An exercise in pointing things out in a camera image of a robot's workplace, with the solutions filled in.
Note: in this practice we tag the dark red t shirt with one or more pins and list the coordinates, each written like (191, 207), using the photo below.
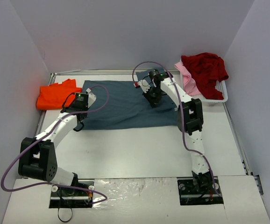
(206, 69)

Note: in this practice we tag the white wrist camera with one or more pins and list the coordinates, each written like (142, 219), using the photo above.
(143, 85)
(91, 97)

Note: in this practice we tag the pink t shirt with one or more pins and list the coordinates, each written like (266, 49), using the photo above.
(189, 84)

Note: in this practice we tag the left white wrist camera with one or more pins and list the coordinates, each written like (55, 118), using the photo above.
(91, 97)

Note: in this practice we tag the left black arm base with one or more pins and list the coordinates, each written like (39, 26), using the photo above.
(67, 198)

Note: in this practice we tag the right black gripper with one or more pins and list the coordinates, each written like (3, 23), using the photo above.
(154, 97)

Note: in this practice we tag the blue-grey t shirt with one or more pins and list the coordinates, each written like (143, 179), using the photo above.
(126, 108)

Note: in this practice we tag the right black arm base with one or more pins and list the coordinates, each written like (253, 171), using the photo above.
(189, 195)

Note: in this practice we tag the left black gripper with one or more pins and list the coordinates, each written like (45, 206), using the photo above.
(81, 116)

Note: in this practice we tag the orange t shirt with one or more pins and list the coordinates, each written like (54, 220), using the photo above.
(52, 97)

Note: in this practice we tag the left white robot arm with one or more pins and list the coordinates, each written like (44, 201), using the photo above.
(40, 161)

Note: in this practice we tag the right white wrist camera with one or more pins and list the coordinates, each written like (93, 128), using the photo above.
(143, 85)

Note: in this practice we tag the white plastic laundry basket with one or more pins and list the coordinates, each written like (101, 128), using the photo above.
(221, 89)

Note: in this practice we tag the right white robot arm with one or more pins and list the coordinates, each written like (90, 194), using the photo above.
(189, 121)

